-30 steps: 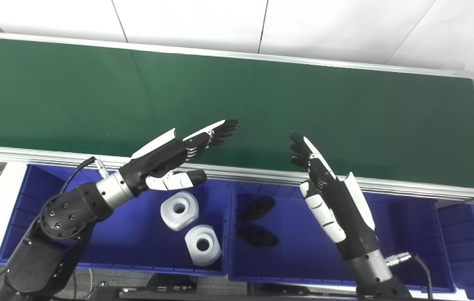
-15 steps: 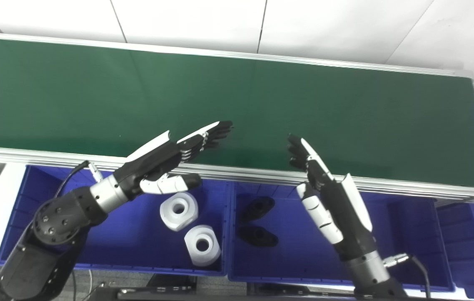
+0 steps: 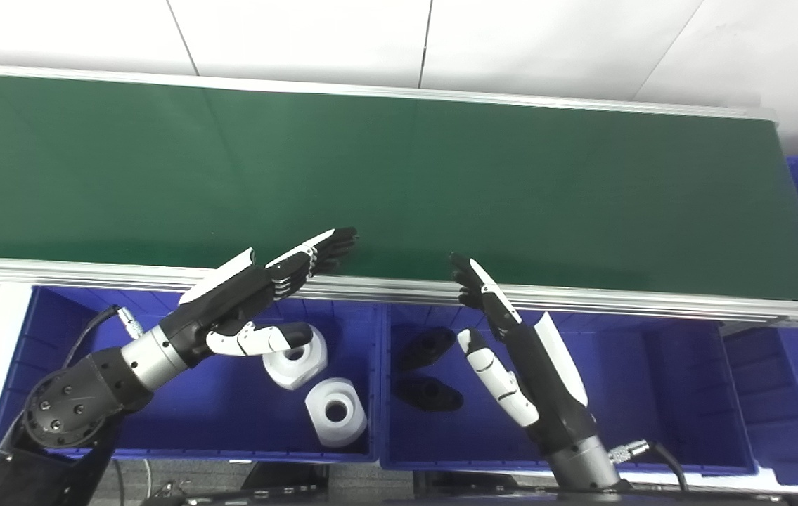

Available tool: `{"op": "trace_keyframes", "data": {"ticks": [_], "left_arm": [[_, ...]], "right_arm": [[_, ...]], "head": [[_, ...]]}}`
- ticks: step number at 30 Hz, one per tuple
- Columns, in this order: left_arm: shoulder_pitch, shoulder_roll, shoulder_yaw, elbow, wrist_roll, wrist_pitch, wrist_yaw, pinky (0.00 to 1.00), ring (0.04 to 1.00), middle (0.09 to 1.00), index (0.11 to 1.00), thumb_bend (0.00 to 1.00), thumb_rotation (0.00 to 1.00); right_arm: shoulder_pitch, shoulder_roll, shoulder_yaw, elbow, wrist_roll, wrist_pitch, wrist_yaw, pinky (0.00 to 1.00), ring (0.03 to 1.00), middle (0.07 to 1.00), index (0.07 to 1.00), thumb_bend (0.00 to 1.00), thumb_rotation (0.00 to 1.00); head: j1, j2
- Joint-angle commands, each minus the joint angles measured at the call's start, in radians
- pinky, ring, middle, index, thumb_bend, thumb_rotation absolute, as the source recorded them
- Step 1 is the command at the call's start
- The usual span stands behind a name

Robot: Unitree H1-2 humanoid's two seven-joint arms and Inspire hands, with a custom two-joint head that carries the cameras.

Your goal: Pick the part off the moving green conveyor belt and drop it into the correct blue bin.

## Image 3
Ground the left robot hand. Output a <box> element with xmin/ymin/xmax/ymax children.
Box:
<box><xmin>160</xmin><ymin>226</ymin><xmax>359</xmax><ymax>370</ymax></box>

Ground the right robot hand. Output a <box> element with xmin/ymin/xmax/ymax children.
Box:
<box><xmin>449</xmin><ymin>253</ymin><xmax>600</xmax><ymax>454</ymax></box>

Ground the white hexagonal plastic part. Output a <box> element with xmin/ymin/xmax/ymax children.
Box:
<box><xmin>262</xmin><ymin>325</ymin><xmax>329</xmax><ymax>391</ymax></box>
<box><xmin>304</xmin><ymin>378</ymin><xmax>368</xmax><ymax>448</ymax></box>

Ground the black oval flange part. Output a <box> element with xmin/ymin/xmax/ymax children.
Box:
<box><xmin>395</xmin><ymin>376</ymin><xmax>464</xmax><ymax>413</ymax></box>
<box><xmin>399</xmin><ymin>327</ymin><xmax>457</xmax><ymax>371</ymax></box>

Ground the green conveyor belt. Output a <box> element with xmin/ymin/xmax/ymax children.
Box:
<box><xmin>0</xmin><ymin>74</ymin><xmax>798</xmax><ymax>303</ymax></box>
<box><xmin>0</xmin><ymin>63</ymin><xmax>798</xmax><ymax>330</ymax></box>

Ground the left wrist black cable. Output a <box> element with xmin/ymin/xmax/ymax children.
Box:
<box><xmin>61</xmin><ymin>304</ymin><xmax>146</xmax><ymax>370</ymax></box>

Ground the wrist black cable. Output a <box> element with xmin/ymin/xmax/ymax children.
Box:
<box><xmin>61</xmin><ymin>304</ymin><xmax>146</xmax><ymax>370</ymax></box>
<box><xmin>606</xmin><ymin>439</ymin><xmax>691</xmax><ymax>493</ymax></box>

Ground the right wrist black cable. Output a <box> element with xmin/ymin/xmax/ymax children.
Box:
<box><xmin>606</xmin><ymin>439</ymin><xmax>691</xmax><ymax>493</ymax></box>

